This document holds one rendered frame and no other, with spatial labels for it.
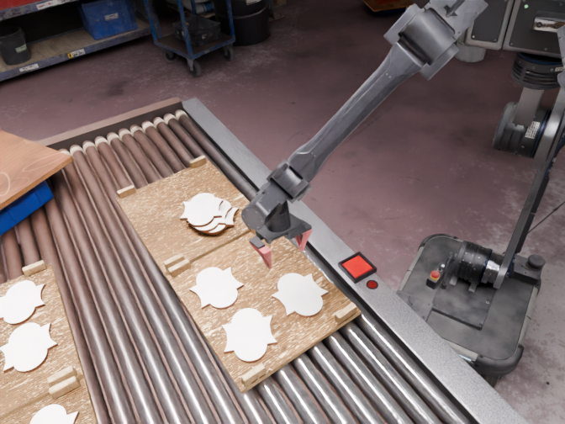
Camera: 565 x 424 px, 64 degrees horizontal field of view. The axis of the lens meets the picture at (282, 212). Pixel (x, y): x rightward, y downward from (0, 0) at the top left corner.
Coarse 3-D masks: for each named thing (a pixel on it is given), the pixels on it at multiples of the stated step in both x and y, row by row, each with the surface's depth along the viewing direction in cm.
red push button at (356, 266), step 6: (354, 258) 126; (360, 258) 126; (342, 264) 125; (348, 264) 124; (354, 264) 124; (360, 264) 124; (366, 264) 124; (348, 270) 123; (354, 270) 123; (360, 270) 123; (366, 270) 122; (354, 276) 121
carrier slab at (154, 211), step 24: (192, 168) 161; (144, 192) 153; (168, 192) 152; (192, 192) 151; (216, 192) 150; (144, 216) 143; (168, 216) 143; (240, 216) 141; (144, 240) 136; (168, 240) 135; (192, 240) 134; (216, 240) 134
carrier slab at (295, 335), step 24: (240, 240) 133; (264, 240) 132; (288, 240) 132; (192, 264) 127; (216, 264) 126; (240, 264) 126; (264, 264) 125; (288, 264) 125; (312, 264) 124; (264, 288) 119; (336, 288) 118; (192, 312) 115; (216, 312) 114; (264, 312) 114; (336, 312) 112; (360, 312) 113; (216, 336) 109; (288, 336) 108; (312, 336) 108; (264, 360) 104; (288, 360) 104; (240, 384) 100
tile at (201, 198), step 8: (192, 200) 141; (200, 200) 141; (208, 200) 140; (216, 200) 140; (192, 208) 138; (200, 208) 138; (208, 208) 138; (216, 208) 137; (184, 216) 136; (192, 216) 135; (200, 216) 135; (208, 216) 135; (216, 216) 135; (192, 224) 133; (200, 224) 133; (208, 224) 133
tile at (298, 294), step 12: (288, 276) 120; (300, 276) 120; (288, 288) 117; (300, 288) 117; (312, 288) 117; (288, 300) 114; (300, 300) 114; (312, 300) 114; (288, 312) 112; (300, 312) 112; (312, 312) 111
